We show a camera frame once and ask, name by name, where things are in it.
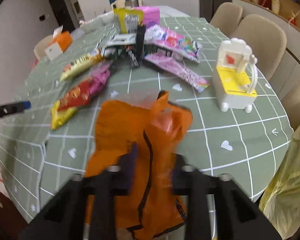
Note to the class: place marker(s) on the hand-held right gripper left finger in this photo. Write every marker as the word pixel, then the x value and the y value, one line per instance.
pixel 128 175

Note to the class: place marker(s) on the orange plastic bag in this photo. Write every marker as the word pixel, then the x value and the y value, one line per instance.
pixel 120 130

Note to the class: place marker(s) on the yellow plastic bag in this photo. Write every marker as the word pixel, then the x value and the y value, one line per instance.
pixel 287 180

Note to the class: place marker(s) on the pink plastic container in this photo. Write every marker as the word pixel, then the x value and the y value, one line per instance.
pixel 151 15

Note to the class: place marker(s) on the orange white tissue box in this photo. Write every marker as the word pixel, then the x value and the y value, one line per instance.
pixel 62 41

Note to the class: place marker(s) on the yellow grey packet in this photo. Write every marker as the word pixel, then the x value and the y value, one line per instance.
pixel 120 20

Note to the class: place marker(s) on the white mug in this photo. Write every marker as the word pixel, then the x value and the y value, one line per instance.
pixel 118 4

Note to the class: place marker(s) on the black snack wrapper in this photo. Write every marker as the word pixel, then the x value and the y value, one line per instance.
pixel 140 42

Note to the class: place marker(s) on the magenta snack packet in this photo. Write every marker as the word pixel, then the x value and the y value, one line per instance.
pixel 101 77

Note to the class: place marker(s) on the white yellow plastic toy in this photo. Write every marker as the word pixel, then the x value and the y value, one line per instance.
pixel 236 77

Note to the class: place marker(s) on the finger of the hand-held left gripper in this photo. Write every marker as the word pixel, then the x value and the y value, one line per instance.
pixel 12 108

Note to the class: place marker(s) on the colourful clear tissue packet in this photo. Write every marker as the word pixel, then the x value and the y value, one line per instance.
pixel 170 38

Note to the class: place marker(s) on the white food container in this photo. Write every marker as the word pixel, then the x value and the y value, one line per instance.
pixel 90 24

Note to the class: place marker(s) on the dark red cloth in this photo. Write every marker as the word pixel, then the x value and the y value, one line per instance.
pixel 5 217

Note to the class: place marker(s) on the green white milk carton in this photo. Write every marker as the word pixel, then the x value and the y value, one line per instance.
pixel 120 40

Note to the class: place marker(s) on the white yellow cup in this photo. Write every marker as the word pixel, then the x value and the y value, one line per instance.
pixel 276 5

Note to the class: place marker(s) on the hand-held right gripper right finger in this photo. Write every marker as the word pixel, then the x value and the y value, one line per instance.
pixel 187 185

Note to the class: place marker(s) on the red ornament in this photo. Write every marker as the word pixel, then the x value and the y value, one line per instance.
pixel 293 18

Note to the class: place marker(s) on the beige chair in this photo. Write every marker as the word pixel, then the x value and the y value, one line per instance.
pixel 226 15
pixel 262 42
pixel 41 46
pixel 298 105

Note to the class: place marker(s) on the pink striped wrapper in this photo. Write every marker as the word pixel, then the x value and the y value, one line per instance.
pixel 172 67

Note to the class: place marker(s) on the steel cup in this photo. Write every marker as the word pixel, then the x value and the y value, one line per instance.
pixel 133 3

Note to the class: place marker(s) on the red yellow snack packet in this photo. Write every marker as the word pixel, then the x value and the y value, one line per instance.
pixel 75 95

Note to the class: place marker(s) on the dark door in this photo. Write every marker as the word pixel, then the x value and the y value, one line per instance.
pixel 61 10

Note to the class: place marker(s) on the yellow striped snack packet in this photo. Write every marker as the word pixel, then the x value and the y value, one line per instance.
pixel 77 66

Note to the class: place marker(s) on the black wall switch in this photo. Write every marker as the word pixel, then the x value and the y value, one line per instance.
pixel 42 17

